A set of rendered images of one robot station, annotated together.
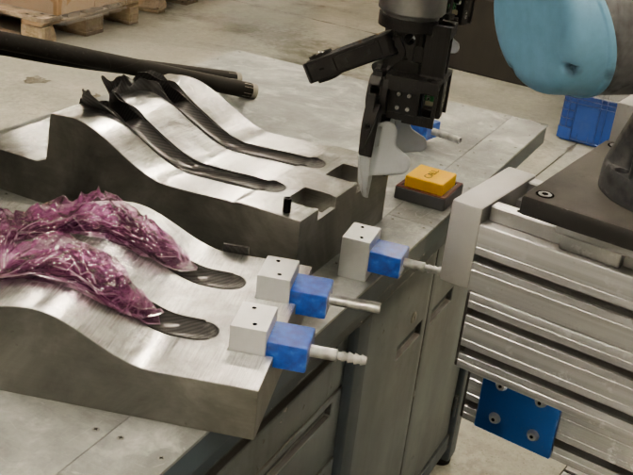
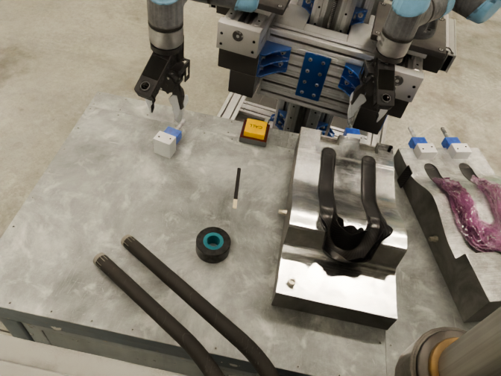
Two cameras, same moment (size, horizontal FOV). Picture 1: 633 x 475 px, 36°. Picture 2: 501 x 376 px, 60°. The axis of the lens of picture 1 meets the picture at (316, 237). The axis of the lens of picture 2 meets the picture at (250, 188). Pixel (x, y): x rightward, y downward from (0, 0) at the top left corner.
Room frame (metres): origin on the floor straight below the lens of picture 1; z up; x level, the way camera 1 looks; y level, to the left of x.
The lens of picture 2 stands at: (1.74, 0.72, 1.69)
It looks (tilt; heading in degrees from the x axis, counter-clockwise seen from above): 50 degrees down; 246
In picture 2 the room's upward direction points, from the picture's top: 11 degrees clockwise
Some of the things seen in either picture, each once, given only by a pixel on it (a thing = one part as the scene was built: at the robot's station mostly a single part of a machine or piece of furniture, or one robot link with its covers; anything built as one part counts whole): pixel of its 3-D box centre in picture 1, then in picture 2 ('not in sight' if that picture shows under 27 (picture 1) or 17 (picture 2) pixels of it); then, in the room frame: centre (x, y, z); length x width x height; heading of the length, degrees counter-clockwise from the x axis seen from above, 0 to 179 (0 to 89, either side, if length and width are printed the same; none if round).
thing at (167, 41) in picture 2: not in sight; (165, 33); (1.63, -0.16, 1.15); 0.08 x 0.08 x 0.05
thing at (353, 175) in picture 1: (348, 186); (328, 142); (1.20, -0.03, 0.87); 0.05 x 0.05 x 0.04; 65
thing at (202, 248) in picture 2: not in sight; (212, 245); (1.58, 0.20, 0.82); 0.08 x 0.08 x 0.04
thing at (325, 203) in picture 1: (309, 211); (366, 151); (1.11, 0.01, 0.87); 0.05 x 0.05 x 0.04; 65
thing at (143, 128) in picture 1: (191, 126); (352, 194); (1.24, 0.18, 0.92); 0.35 x 0.16 x 0.09; 65
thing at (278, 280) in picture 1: (319, 297); (417, 142); (0.92, -0.01, 0.86); 0.13 x 0.05 x 0.05; 82
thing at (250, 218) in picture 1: (185, 155); (341, 210); (1.26, 0.19, 0.87); 0.50 x 0.26 x 0.14; 65
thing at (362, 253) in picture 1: (396, 260); (351, 133); (1.09, -0.10, 0.83); 0.13 x 0.05 x 0.05; 73
